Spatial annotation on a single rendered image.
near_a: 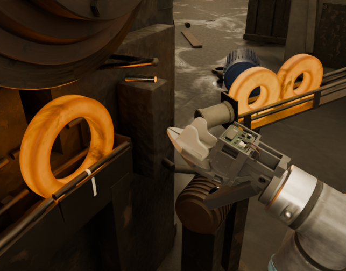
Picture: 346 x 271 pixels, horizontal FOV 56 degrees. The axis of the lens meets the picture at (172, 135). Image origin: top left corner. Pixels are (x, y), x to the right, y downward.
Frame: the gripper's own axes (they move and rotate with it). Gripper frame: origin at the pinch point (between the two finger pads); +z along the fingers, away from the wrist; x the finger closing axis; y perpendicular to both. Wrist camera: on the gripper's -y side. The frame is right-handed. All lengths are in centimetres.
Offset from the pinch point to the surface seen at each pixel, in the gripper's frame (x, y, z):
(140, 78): 5.0, 10.6, 6.6
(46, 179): 19.9, -4.7, 10.4
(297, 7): -264, -20, 22
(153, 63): 4.7, 14.0, 5.2
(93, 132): 6.6, -3.9, 12.8
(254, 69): -35.9, 4.1, -2.9
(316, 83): -53, 2, -18
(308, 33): -258, -34, 4
